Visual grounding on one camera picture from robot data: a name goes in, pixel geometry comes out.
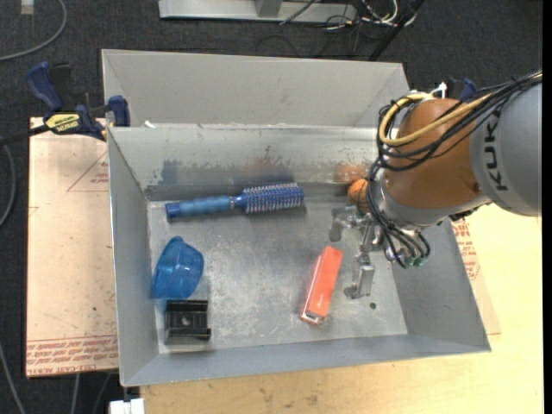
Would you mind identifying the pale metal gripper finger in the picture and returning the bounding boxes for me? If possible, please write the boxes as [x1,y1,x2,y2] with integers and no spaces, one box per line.
[342,263,378,300]
[329,207,349,242]

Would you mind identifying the orange ball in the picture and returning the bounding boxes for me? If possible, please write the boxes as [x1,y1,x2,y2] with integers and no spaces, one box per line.
[348,179,371,214]

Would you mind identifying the orange flat box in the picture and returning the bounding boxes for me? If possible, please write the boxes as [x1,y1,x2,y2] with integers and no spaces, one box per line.
[299,245,345,326]

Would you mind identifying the grey metal bin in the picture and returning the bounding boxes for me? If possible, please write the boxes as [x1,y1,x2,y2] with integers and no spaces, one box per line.
[101,48,492,388]

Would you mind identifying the blue hairbrush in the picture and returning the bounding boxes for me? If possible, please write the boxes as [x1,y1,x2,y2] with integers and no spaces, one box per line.
[165,181,306,223]

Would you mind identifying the black block with hole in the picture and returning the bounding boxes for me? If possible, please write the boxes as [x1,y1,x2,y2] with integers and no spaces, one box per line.
[163,298,213,347]

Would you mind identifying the brown cardboard board, red print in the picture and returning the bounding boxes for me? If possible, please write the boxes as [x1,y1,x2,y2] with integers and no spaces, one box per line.
[25,116,503,380]

